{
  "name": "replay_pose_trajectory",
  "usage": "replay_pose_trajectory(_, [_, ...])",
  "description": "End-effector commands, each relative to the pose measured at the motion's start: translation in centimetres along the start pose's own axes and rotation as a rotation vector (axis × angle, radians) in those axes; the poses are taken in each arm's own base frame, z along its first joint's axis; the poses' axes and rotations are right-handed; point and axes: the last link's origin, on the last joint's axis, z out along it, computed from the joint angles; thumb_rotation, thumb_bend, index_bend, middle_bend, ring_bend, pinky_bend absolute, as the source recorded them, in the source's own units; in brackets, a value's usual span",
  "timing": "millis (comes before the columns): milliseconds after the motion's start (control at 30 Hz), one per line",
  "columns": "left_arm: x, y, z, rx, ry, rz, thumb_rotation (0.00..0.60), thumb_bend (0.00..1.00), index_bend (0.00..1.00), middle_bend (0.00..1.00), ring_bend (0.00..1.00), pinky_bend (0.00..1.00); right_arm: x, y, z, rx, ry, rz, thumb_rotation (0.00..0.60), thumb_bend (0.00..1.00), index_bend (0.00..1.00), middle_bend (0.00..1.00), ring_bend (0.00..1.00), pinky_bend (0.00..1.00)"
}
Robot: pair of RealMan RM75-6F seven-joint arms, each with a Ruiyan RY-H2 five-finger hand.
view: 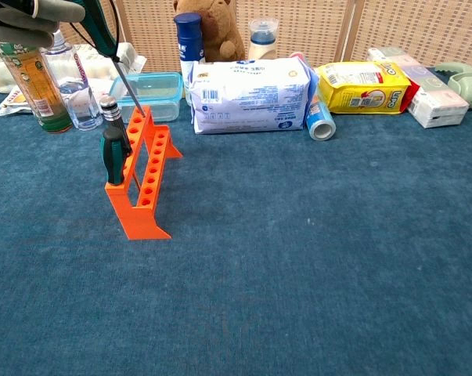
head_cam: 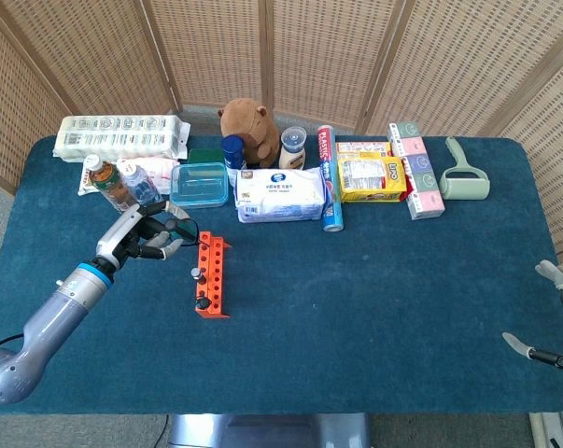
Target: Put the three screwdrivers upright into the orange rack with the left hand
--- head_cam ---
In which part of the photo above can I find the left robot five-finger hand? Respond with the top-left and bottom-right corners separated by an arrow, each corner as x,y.
95,200 -> 193,272

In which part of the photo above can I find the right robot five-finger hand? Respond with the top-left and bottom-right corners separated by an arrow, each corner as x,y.
501,259 -> 563,374

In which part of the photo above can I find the long green-striped handle screwdriver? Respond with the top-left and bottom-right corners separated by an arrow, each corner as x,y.
165,217 -> 203,247

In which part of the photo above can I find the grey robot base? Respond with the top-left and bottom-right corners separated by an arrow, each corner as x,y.
167,413 -> 372,448

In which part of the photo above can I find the orange screwdriver rack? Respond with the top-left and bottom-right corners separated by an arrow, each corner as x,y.
194,231 -> 233,320

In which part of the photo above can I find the green label tea bottle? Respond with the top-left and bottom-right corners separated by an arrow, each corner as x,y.
84,154 -> 141,215

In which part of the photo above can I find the clear water bottle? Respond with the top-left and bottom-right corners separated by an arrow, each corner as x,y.
121,161 -> 166,207

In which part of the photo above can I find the white pink snack bag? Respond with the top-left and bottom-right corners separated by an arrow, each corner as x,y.
77,157 -> 181,197

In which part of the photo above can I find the clear container blue lid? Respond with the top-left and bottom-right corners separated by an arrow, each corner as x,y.
169,161 -> 230,210

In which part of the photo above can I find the white toilet paper pack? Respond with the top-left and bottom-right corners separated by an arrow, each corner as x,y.
52,114 -> 191,163

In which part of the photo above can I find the dark green box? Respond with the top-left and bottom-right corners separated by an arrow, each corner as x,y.
187,147 -> 226,165

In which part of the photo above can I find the pale green lint roller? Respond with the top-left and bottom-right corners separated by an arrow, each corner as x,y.
438,135 -> 491,202

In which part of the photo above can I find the blue white spray can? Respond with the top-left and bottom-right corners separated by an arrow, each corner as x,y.
221,134 -> 247,172

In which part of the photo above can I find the pastel tissue box pack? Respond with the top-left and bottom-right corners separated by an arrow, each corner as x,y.
386,121 -> 446,221

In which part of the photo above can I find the white blue wipes pack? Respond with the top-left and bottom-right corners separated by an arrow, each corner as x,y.
234,167 -> 331,224

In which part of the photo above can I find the brown capybara plush toy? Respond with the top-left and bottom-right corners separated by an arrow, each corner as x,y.
218,98 -> 282,169

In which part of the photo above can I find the cream bottle clear cap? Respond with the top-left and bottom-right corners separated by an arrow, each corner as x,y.
277,126 -> 308,171

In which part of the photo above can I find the blue carpet table cover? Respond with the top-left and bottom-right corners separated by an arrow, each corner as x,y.
0,134 -> 563,416

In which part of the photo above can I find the yellow Lipo snack bag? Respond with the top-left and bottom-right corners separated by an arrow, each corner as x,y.
337,156 -> 408,203

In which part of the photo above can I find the wicker folding screen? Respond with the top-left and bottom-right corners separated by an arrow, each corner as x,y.
0,0 -> 563,286

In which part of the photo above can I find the blue plastic wrap roll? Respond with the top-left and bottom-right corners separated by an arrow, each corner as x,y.
316,124 -> 345,233

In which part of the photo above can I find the red yellow cookie box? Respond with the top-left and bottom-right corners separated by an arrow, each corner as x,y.
335,141 -> 414,203

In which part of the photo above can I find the white metal frame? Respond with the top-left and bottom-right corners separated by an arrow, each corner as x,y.
528,410 -> 563,448

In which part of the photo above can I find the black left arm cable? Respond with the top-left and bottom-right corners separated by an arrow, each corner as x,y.
0,333 -> 23,355

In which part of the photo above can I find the thin black floor cable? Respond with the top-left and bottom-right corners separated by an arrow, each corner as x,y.
155,413 -> 170,448

